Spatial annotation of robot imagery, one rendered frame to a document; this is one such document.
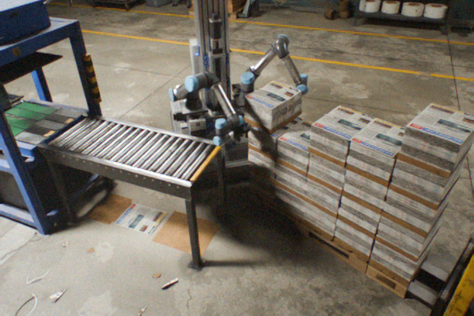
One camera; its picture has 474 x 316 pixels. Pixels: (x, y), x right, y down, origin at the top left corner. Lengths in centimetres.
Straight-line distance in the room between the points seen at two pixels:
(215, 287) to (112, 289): 75
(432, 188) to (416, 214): 23
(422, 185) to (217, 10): 200
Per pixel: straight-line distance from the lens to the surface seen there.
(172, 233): 328
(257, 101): 283
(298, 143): 279
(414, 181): 240
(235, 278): 295
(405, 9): 855
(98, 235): 344
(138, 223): 343
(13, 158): 316
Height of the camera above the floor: 238
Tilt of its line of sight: 33 degrees down
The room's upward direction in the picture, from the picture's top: 2 degrees counter-clockwise
